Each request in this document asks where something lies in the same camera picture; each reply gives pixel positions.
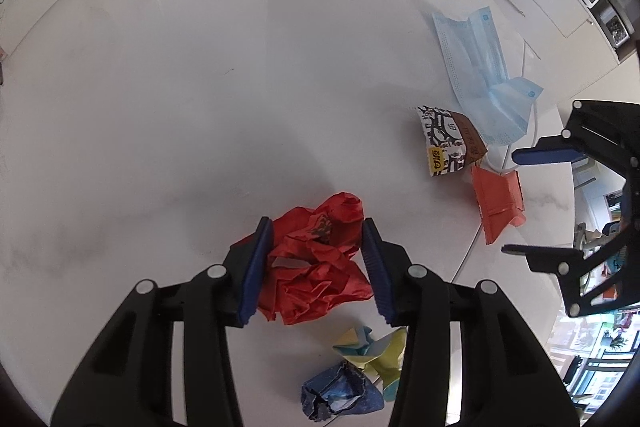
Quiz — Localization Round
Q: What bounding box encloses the dark blue crumpled paper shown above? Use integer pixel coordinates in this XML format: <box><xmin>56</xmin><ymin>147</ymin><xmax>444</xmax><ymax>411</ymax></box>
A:
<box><xmin>300</xmin><ymin>361</ymin><xmax>384</xmax><ymax>423</ymax></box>

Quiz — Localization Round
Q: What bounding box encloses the light blue face mask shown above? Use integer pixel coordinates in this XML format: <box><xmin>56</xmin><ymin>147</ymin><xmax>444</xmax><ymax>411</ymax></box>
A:
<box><xmin>433</xmin><ymin>6</ymin><xmax>510</xmax><ymax>106</ymax></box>

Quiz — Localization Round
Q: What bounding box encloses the yellow blue crumpled paper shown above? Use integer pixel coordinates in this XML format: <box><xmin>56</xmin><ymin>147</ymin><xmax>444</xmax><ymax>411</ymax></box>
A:
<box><xmin>332</xmin><ymin>326</ymin><xmax>407</xmax><ymax>402</ymax></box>

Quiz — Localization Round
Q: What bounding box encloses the black white snack wrapper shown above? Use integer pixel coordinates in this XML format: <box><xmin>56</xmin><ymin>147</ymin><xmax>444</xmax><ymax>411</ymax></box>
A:
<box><xmin>416</xmin><ymin>105</ymin><xmax>488</xmax><ymax>176</ymax></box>

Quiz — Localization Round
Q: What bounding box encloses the red paper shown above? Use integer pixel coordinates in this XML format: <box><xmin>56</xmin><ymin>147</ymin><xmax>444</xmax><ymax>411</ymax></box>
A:
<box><xmin>258</xmin><ymin>192</ymin><xmax>373</xmax><ymax>325</ymax></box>

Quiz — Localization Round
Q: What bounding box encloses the red paper packet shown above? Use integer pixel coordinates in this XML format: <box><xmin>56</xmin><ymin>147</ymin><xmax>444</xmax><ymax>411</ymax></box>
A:
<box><xmin>471</xmin><ymin>166</ymin><xmax>526</xmax><ymax>245</ymax></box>

